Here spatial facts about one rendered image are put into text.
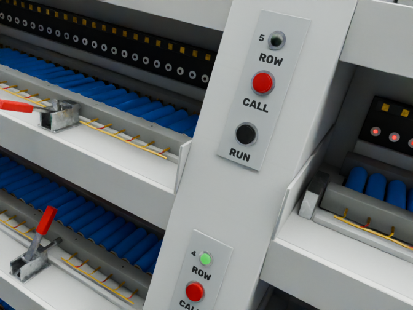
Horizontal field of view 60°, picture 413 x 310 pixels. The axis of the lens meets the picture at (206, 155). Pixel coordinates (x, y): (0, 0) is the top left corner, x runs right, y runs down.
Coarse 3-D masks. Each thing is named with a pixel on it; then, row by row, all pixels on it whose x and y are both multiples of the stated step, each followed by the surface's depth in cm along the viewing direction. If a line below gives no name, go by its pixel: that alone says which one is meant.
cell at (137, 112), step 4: (148, 104) 47; (152, 104) 47; (156, 104) 48; (160, 104) 48; (136, 108) 45; (140, 108) 45; (144, 108) 46; (148, 108) 46; (152, 108) 47; (156, 108) 47; (128, 112) 44; (132, 112) 44; (136, 112) 44; (140, 112) 45; (144, 112) 45; (148, 112) 46
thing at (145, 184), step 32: (0, 32) 66; (96, 64) 58; (0, 96) 46; (192, 96) 51; (0, 128) 43; (32, 128) 40; (32, 160) 42; (64, 160) 39; (96, 160) 36; (128, 160) 37; (160, 160) 38; (96, 192) 38; (128, 192) 36; (160, 192) 34; (160, 224) 35
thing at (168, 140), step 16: (0, 64) 50; (0, 80) 49; (16, 80) 47; (32, 80) 47; (32, 96) 45; (48, 96) 45; (64, 96) 44; (80, 96) 44; (80, 112) 43; (96, 112) 42; (112, 112) 42; (96, 128) 40; (112, 128) 42; (128, 128) 40; (144, 128) 39; (160, 128) 40; (160, 144) 39; (176, 144) 38
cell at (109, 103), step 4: (132, 92) 50; (120, 96) 48; (124, 96) 48; (128, 96) 49; (132, 96) 49; (136, 96) 50; (104, 100) 46; (108, 100) 46; (112, 100) 46; (116, 100) 47; (120, 100) 47; (124, 100) 48; (128, 100) 48; (108, 104) 45; (112, 104) 46; (116, 104) 46
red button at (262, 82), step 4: (256, 76) 28; (260, 76) 28; (264, 76) 28; (268, 76) 28; (256, 80) 28; (260, 80) 28; (264, 80) 28; (268, 80) 28; (256, 84) 28; (260, 84) 28; (264, 84) 28; (268, 84) 28; (256, 88) 28; (260, 88) 28; (264, 88) 28; (268, 88) 28; (260, 92) 28; (264, 92) 28
